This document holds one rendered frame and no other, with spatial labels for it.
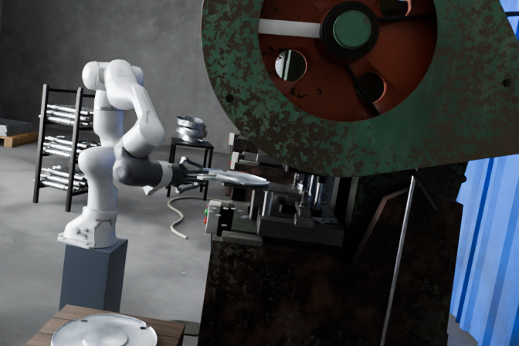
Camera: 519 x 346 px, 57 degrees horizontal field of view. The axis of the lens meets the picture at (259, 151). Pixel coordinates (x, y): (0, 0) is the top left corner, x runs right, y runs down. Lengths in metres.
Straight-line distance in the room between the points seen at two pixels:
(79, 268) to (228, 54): 1.06
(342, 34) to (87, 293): 1.36
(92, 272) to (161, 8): 7.03
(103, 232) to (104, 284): 0.20
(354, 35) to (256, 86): 0.30
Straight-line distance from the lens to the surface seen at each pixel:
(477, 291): 2.92
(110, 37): 8.81
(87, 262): 1.99
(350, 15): 1.33
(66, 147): 4.05
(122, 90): 1.64
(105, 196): 1.94
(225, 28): 1.37
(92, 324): 1.63
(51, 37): 9.13
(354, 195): 1.72
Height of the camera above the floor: 1.13
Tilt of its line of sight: 7 degrees down
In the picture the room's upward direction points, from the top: 9 degrees clockwise
